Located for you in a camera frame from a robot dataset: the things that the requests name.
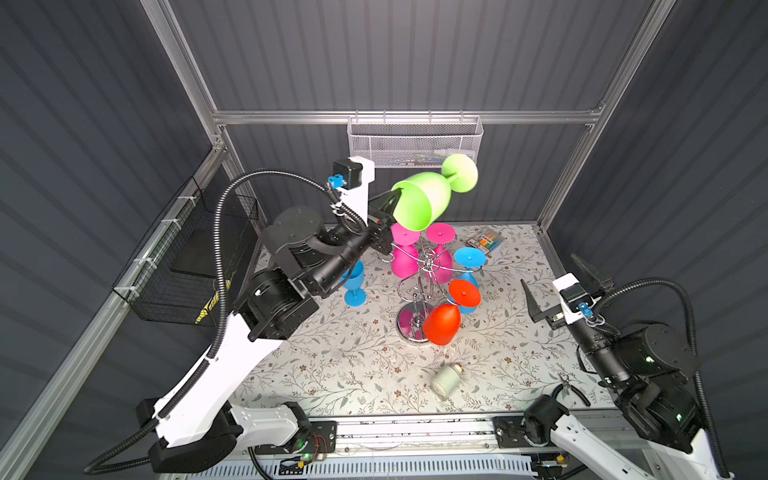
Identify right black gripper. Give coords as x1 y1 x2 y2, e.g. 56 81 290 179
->
521 253 623 386

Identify green wine glass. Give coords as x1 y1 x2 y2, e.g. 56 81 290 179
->
392 154 478 231

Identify blue wine glass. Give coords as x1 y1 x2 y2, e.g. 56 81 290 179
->
454 247 487 287
342 261 367 307

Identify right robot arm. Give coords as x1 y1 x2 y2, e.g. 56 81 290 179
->
492 256 734 479

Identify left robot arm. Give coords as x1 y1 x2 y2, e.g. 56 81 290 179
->
148 190 401 473

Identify pink wine glass left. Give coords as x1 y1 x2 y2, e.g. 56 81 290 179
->
391 223 421 279

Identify pink wine glass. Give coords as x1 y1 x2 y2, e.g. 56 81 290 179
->
426 223 456 284
391 223 421 279

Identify pink wine glass right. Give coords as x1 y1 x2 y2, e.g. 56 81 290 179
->
426 223 456 284

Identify chrome wine glass rack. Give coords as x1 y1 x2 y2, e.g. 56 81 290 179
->
388 240 479 345

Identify red wine glass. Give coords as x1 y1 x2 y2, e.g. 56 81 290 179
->
423 279 482 346

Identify pack of coloured markers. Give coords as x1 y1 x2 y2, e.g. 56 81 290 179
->
466 230 505 254

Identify floral table mat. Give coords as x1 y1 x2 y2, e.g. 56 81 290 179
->
231 224 611 416

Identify yellow black striped tool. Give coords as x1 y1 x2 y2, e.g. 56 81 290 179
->
194 280 220 326

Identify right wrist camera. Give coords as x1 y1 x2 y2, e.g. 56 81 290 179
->
553 273 590 301

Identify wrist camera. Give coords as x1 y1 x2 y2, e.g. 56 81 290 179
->
553 273 590 301
328 156 375 224

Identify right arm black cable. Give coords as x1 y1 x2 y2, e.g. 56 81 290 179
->
593 277 731 480

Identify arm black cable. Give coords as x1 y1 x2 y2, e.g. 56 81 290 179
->
83 170 367 476
593 277 731 480

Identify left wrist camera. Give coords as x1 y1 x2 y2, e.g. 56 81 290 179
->
328 156 375 224

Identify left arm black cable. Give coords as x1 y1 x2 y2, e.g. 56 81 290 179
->
83 170 367 476

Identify white mesh wall basket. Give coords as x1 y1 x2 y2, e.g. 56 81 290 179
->
346 114 484 169

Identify pliers black handles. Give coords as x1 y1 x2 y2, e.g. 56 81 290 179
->
550 373 592 407

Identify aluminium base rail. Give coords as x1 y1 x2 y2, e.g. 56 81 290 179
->
227 410 625 463

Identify black wire wall basket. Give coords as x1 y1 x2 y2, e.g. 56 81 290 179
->
113 173 259 325

